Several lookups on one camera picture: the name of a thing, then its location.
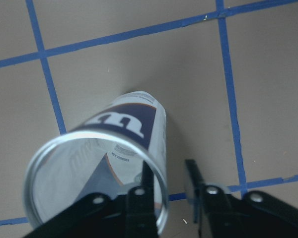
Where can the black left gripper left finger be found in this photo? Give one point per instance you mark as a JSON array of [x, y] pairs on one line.
[[140, 213]]

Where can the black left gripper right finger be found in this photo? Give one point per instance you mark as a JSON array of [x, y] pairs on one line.
[[211, 205]]

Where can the white tennis ball can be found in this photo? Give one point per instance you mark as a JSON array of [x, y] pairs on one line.
[[104, 154]]

